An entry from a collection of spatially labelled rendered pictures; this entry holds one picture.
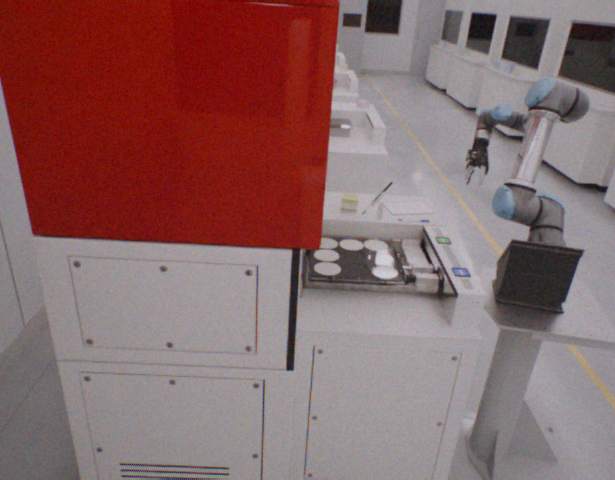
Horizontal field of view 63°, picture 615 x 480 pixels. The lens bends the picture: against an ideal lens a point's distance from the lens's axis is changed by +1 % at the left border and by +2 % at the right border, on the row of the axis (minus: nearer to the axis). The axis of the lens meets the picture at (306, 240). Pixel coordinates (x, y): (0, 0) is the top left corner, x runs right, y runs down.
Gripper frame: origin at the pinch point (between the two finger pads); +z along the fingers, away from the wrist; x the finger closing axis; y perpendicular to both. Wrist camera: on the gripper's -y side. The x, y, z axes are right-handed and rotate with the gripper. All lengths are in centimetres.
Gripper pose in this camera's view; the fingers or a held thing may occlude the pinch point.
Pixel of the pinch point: (474, 183)
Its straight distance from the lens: 245.3
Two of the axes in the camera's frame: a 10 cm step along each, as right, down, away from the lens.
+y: -5.6, -3.0, -7.7
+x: 7.9, 1.0, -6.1
